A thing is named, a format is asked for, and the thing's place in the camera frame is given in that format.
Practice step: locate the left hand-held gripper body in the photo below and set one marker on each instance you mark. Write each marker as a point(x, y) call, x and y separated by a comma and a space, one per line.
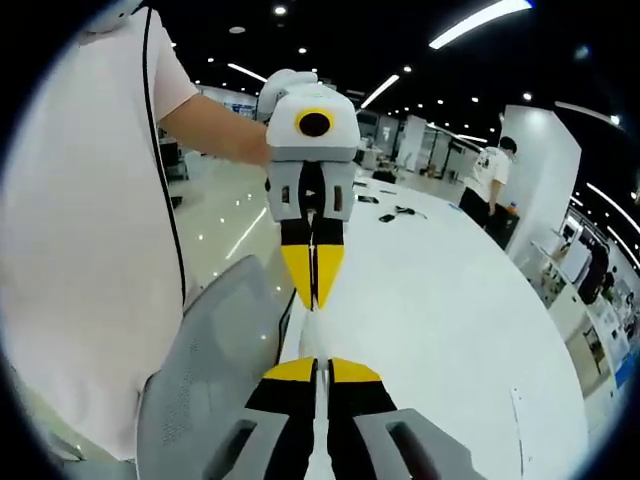
point(320, 145)

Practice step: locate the orange bottle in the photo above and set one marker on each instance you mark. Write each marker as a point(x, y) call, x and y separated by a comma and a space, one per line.
point(511, 207)

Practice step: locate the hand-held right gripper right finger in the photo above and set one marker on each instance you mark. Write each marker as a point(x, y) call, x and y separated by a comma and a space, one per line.
point(370, 430)

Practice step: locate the person in white shirt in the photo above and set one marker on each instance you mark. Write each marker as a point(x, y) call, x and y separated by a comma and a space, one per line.
point(75, 200)

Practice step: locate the white display shelf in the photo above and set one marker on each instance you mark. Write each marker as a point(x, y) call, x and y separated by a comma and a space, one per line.
point(590, 310)

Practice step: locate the flat black item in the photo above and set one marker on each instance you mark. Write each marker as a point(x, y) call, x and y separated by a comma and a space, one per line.
point(366, 199)

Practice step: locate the black box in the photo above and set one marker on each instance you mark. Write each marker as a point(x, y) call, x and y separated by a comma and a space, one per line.
point(502, 230)

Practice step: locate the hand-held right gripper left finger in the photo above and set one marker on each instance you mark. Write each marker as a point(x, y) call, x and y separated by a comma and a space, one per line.
point(280, 425)

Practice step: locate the small black device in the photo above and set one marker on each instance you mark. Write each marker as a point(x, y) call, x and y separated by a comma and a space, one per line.
point(386, 218)

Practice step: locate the grey mesh chair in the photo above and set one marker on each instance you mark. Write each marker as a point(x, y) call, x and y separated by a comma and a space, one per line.
point(210, 360)

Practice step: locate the white worn device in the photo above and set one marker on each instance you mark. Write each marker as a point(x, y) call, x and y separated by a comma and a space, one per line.
point(112, 15)

